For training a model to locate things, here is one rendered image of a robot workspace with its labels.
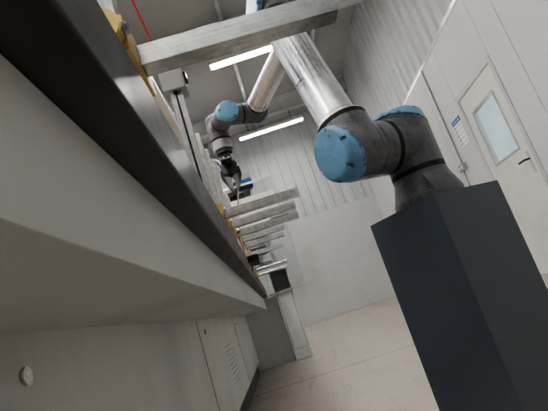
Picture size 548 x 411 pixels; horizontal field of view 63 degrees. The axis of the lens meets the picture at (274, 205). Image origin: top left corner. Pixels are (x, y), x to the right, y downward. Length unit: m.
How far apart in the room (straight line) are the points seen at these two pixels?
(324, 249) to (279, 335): 6.38
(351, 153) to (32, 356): 0.79
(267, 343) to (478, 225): 3.42
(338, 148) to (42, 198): 0.93
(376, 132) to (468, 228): 0.32
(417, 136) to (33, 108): 1.07
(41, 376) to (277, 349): 3.84
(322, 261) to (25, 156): 10.38
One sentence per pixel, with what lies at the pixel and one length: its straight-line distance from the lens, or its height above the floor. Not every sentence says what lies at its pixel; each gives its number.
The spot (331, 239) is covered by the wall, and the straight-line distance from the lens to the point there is 10.66.
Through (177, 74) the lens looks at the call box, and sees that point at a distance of 1.40.
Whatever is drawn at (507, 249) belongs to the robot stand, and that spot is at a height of 0.43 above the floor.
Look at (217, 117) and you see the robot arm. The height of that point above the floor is 1.29.
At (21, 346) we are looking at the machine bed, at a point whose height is 0.50.
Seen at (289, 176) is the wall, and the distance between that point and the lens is 10.98.
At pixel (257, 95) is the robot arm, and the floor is 1.30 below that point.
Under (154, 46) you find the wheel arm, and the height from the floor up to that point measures 0.81.
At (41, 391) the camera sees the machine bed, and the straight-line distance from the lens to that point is 0.64.
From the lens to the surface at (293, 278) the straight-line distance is 4.26.
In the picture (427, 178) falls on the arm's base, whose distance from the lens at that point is 1.22.
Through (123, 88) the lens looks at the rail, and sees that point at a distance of 0.34.
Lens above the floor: 0.45
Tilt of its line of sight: 13 degrees up
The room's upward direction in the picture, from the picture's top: 18 degrees counter-clockwise
